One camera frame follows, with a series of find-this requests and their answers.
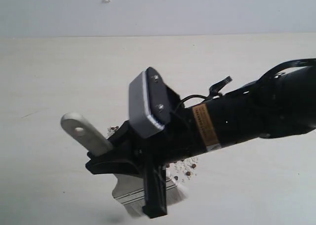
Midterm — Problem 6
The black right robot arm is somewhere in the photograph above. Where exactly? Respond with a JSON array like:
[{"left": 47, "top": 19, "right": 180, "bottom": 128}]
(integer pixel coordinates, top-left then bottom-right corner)
[{"left": 86, "top": 59, "right": 316, "bottom": 218}]

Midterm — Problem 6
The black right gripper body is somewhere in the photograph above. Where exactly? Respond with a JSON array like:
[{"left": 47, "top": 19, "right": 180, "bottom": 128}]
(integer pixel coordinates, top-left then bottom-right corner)
[{"left": 118, "top": 107, "right": 220, "bottom": 218}]

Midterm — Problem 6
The wooden paint brush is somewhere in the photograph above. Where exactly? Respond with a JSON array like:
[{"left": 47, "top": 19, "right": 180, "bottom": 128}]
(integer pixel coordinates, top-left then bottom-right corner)
[{"left": 60, "top": 112, "right": 187, "bottom": 218}]

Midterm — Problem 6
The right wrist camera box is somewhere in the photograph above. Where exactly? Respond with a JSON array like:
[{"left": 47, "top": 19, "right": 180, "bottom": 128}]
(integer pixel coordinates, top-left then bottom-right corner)
[{"left": 128, "top": 67, "right": 180, "bottom": 138}]

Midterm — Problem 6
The pile of rice and pellets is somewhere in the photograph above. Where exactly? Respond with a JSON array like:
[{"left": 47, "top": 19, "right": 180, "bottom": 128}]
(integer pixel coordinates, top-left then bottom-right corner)
[{"left": 107, "top": 126, "right": 198, "bottom": 182}]

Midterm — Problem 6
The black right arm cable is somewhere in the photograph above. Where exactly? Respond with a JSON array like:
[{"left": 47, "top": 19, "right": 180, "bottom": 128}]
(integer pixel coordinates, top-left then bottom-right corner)
[{"left": 170, "top": 58, "right": 316, "bottom": 122}]

